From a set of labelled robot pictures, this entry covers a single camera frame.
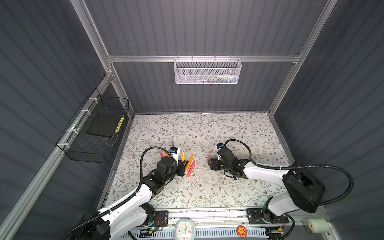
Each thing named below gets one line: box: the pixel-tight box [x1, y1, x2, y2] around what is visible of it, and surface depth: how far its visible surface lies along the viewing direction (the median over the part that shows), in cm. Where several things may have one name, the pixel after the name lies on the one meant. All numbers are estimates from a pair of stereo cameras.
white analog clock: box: [174, 217, 196, 240], surface depth 70 cm
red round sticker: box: [236, 225, 248, 238], surface depth 71 cm
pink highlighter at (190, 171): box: [186, 160, 196, 179], surface depth 92 cm
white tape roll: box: [307, 218, 333, 234], surface depth 67 cm
